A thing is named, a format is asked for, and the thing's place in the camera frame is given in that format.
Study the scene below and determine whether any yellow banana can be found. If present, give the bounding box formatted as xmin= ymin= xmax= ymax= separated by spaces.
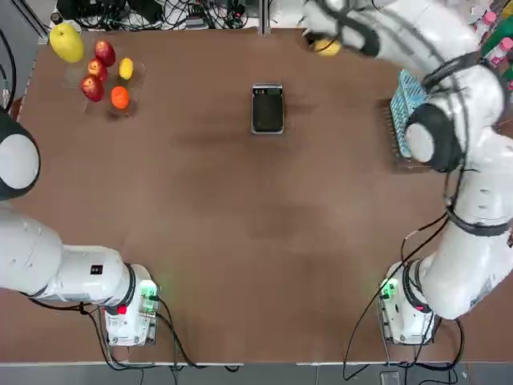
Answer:
xmin=312 ymin=38 xmax=342 ymax=58

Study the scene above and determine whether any silver digital kitchen scale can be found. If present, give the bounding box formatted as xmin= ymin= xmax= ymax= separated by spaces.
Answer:
xmin=250 ymin=83 xmax=286 ymax=136

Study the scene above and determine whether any light blue plastic basket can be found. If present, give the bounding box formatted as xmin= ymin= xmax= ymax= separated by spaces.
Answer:
xmin=389 ymin=70 xmax=432 ymax=158

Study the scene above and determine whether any clear acrylic stepped stand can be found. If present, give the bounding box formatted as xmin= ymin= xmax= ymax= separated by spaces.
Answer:
xmin=59 ymin=38 xmax=147 ymax=120

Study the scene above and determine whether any orange fruit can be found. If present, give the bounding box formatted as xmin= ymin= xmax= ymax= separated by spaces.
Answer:
xmin=110 ymin=86 xmax=131 ymax=109

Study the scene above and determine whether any red apple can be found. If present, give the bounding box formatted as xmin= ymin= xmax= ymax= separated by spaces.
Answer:
xmin=95 ymin=40 xmax=117 ymax=68
xmin=87 ymin=58 xmax=108 ymax=83
xmin=80 ymin=75 xmax=105 ymax=103

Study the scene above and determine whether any large green apple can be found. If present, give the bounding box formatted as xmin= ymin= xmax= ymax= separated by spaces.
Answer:
xmin=49 ymin=22 xmax=85 ymax=64

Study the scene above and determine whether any green bottle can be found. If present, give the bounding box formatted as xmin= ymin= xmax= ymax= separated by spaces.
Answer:
xmin=480 ymin=23 xmax=513 ymax=57

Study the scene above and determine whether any aluminium frame post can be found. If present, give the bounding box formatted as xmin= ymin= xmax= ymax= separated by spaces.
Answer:
xmin=258 ymin=0 xmax=270 ymax=36

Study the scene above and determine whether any tangle of black cables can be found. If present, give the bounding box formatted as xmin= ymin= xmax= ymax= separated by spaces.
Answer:
xmin=55 ymin=0 xmax=257 ymax=31

